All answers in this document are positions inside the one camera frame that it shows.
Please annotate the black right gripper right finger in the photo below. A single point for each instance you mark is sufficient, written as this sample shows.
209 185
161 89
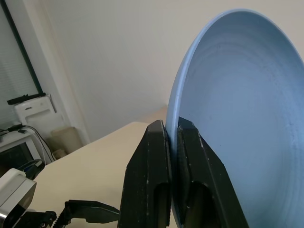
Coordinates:
204 180

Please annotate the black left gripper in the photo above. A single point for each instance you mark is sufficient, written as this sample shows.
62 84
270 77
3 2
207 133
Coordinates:
40 218

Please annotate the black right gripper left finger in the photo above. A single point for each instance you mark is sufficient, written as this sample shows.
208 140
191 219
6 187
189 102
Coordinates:
147 171

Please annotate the blue plate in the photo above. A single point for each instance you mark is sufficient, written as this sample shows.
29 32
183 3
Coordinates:
242 114

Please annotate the beige bin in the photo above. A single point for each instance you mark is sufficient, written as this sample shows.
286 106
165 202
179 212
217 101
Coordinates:
67 140

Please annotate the white plastic appliance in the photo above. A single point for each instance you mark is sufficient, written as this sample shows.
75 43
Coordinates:
35 111

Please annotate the black bar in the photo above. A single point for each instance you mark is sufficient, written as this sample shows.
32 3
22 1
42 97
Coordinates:
23 98

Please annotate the dark window frame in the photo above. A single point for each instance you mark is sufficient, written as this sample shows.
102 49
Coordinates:
23 47

